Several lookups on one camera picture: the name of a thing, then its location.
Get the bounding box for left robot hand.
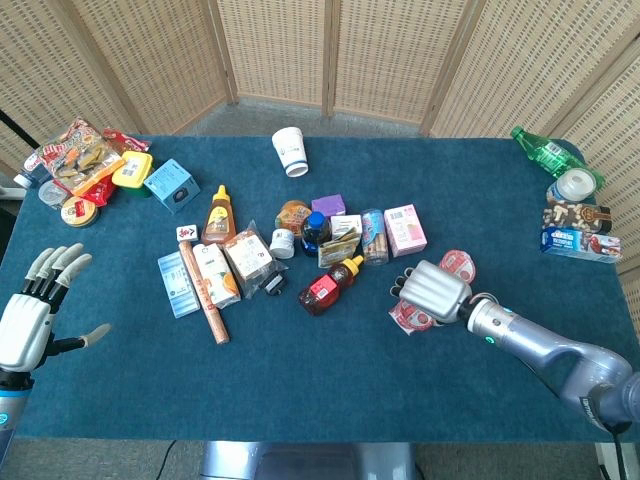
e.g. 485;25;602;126
0;242;113;374

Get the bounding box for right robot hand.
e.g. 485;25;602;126
388;259;474;325

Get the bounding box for red yogurt cup pack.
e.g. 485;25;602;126
388;249;478;337

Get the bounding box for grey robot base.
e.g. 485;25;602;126
198;440;417;480

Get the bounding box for pink box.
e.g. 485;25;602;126
383;202;429;259

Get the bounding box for yellow sachet pack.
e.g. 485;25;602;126
317;226;363;269

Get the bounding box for large honey bottle red label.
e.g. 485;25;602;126
297;254;366;317

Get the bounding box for small white box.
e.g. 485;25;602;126
329;214;364;241

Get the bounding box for round tin red label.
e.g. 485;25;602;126
60;195;101;229

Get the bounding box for cola bottle blue cap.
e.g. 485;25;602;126
299;210;333;259

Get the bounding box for purple box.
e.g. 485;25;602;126
310;194;348;219

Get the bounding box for clear round container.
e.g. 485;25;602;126
38;179;72;211

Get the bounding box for blue velvet tablecloth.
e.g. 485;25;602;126
0;133;640;444

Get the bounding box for blue cartoon toothpaste box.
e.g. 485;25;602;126
539;226;623;264

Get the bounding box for red snack packet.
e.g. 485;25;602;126
53;173;119;208

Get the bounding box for brown mushroom biscuit box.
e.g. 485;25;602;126
541;199;613;236

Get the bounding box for blue and white bottle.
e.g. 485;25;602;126
13;153;52;190

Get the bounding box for small white jar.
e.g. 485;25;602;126
269;228;297;260

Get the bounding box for black and white plug adapter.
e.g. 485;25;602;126
259;271;289;298

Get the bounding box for light blue flat pack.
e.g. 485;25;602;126
157;250;202;320

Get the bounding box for orange jelly cup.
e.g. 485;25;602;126
274;199;314;239

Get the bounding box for clear jar white lid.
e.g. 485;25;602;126
545;167;599;204

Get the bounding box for green plastic bottle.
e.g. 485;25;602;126
509;125;607;189

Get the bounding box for clear snack bag orange band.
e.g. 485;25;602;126
34;117;127;197

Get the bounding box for long cork-pattern tube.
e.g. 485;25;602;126
178;240;232;346

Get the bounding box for clear bag with pale cake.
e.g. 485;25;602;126
222;219;291;301

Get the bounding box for green container yellow lid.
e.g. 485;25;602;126
111;150;155;198

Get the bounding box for orange juice carton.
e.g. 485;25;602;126
191;242;242;310

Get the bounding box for white paper cup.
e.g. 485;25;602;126
271;126;310;179

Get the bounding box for black pole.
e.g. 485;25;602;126
0;108;42;147

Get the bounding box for blue box with speaker print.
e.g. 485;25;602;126
143;158;202;215

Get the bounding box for red foil packet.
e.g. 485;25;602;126
101;128;152;154

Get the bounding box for small honey bottle yellow label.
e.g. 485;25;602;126
200;184;238;247

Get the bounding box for black cable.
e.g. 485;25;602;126
605;423;627;480
158;439;178;480

